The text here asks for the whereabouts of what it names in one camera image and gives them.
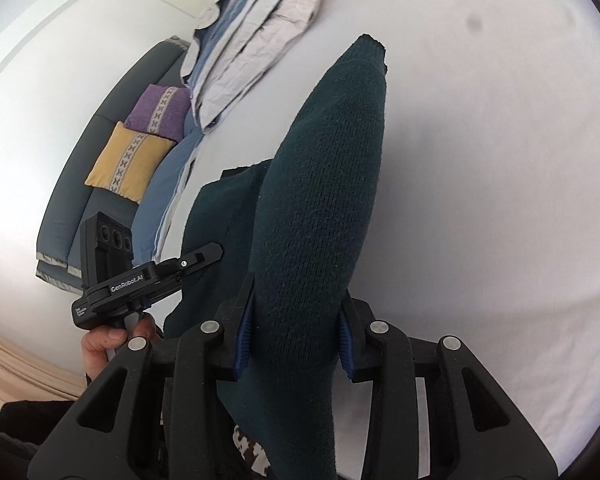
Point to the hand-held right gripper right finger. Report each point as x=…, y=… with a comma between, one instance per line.
x=345, y=345

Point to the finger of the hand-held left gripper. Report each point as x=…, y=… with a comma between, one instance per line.
x=195, y=257

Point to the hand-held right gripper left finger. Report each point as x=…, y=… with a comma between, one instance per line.
x=245, y=335

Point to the dark green knit sweater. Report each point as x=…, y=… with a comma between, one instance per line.
x=320, y=210

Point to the person's left forearm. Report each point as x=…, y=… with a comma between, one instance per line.
x=25, y=435

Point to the person's left hand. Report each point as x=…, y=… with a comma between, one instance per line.
x=100, y=342

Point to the blue pillow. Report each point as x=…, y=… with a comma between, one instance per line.
x=165, y=195

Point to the dark grey sofa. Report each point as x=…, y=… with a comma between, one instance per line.
x=80, y=185

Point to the yellow patterned cushion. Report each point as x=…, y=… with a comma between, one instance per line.
x=125, y=160

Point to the black white patterned cloth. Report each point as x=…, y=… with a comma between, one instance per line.
x=250, y=455

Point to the purple patterned cushion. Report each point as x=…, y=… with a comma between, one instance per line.
x=155, y=110

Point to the folded grey blue duvet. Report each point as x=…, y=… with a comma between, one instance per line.
x=250, y=40

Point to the bed with white sheet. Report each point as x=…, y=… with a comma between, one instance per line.
x=480, y=160

